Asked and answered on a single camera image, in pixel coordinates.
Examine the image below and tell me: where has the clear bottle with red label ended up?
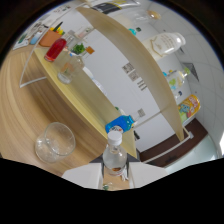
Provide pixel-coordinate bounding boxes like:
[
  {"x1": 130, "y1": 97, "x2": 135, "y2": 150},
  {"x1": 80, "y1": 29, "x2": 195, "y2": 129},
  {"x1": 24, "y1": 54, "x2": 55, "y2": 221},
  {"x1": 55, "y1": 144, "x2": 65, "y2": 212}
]
[{"x1": 102, "y1": 130, "x2": 128, "y2": 177}]

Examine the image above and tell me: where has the clear drinking glass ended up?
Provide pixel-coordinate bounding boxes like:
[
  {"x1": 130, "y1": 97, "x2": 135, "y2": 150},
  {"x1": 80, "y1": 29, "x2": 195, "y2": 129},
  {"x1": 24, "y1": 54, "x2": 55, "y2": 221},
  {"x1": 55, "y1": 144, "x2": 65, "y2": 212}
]
[{"x1": 34, "y1": 121, "x2": 77, "y2": 164}]

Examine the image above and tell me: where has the clear bottle with green cap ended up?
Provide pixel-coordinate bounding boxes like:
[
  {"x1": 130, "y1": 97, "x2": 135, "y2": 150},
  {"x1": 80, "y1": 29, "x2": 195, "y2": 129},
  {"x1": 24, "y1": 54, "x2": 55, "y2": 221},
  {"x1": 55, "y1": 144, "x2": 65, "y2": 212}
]
[{"x1": 166, "y1": 68, "x2": 191, "y2": 91}]

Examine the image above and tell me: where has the clear bottle with orange cap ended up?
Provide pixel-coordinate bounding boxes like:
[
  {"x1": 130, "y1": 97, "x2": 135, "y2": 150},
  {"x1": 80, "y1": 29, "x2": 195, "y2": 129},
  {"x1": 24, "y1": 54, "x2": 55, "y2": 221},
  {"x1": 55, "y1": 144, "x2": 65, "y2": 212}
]
[{"x1": 57, "y1": 54, "x2": 84, "y2": 84}]

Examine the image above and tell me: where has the two-tier wooden shelf rack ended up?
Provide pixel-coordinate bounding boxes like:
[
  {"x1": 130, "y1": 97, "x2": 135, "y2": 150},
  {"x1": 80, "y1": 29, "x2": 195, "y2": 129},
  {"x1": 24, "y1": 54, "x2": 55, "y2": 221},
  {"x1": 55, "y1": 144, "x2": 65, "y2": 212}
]
[{"x1": 19, "y1": 6, "x2": 194, "y2": 159}]

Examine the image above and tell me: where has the green potted plant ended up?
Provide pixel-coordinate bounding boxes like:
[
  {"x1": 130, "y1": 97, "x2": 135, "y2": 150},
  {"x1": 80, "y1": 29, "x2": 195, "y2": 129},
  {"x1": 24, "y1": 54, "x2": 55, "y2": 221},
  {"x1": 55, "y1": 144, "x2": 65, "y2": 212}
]
[{"x1": 71, "y1": 43, "x2": 87, "y2": 55}]

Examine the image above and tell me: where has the red liquid bottle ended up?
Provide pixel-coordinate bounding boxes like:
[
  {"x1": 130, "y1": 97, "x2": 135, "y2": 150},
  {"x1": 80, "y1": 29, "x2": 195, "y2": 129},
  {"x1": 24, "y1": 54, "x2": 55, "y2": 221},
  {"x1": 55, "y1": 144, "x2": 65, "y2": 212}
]
[{"x1": 44, "y1": 37, "x2": 68, "y2": 63}]

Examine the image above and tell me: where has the large white bottle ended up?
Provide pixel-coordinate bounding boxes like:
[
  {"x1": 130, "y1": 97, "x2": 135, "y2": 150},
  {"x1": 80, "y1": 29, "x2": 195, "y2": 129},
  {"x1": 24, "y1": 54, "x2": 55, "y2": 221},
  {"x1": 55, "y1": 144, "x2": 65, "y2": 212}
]
[{"x1": 142, "y1": 32, "x2": 186, "y2": 61}]

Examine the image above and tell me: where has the orange pot with fruit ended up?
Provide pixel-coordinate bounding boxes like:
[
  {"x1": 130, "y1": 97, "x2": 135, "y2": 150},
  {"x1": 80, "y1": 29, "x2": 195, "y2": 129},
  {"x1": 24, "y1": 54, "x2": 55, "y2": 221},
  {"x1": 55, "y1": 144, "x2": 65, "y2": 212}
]
[{"x1": 39, "y1": 21, "x2": 66, "y2": 48}]

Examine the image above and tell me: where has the teal green bottle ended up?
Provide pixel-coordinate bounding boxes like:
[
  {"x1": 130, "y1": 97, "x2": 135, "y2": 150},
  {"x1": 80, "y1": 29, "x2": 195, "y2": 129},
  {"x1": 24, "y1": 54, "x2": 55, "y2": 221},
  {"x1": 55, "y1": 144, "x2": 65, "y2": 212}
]
[{"x1": 129, "y1": 27, "x2": 143, "y2": 36}]

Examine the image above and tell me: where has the small light blue bottle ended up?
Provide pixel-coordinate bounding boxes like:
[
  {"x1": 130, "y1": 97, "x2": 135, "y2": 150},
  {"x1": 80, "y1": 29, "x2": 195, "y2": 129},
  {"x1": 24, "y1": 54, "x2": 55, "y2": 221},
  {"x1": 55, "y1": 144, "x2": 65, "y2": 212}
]
[{"x1": 29, "y1": 29, "x2": 44, "y2": 45}]

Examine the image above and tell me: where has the white scale tray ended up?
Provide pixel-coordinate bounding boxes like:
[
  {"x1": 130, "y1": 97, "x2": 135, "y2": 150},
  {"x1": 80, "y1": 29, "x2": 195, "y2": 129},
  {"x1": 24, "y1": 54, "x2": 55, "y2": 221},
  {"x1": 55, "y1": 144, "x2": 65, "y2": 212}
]
[{"x1": 13, "y1": 33, "x2": 29, "y2": 51}]

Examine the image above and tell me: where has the glass jar with cork lid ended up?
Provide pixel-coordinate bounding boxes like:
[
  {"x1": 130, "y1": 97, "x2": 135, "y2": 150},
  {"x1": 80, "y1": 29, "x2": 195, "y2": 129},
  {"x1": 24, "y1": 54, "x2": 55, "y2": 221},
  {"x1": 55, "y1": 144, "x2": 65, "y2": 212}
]
[{"x1": 133, "y1": 9, "x2": 162, "y2": 26}]

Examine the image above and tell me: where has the grey wall poster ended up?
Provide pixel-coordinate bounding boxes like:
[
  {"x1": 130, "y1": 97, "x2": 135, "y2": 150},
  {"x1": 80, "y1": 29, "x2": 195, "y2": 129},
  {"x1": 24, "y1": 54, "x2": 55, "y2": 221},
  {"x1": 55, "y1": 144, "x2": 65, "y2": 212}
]
[
  {"x1": 136, "y1": 79, "x2": 148, "y2": 92},
  {"x1": 121, "y1": 62, "x2": 134, "y2": 75},
  {"x1": 128, "y1": 70, "x2": 139, "y2": 82}
]

